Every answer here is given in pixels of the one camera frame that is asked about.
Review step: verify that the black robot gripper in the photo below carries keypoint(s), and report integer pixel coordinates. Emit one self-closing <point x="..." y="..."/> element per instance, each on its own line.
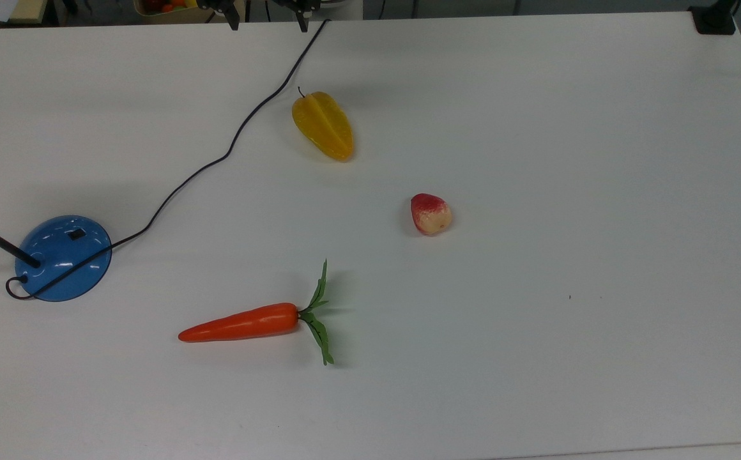
<point x="216" y="3"/>

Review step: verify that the blue desk lamp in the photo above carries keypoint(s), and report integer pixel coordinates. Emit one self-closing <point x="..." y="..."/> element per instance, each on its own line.
<point x="64" y="259"/>

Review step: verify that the basket of toy fruit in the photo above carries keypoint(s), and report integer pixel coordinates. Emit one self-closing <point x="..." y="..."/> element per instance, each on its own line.
<point x="166" y="7"/>

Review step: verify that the yellow toy starfruit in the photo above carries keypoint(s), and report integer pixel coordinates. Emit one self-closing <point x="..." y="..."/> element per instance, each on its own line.
<point x="323" y="125"/>

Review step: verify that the red and cream toy strawberry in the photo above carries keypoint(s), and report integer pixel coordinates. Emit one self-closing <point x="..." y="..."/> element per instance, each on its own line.
<point x="430" y="214"/>

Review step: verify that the orange toy carrot green leaves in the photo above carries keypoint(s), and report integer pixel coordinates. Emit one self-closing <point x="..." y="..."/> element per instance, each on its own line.
<point x="249" y="322"/>

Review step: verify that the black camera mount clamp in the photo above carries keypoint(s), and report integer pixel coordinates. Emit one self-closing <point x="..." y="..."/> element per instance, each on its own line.
<point x="715" y="19"/>

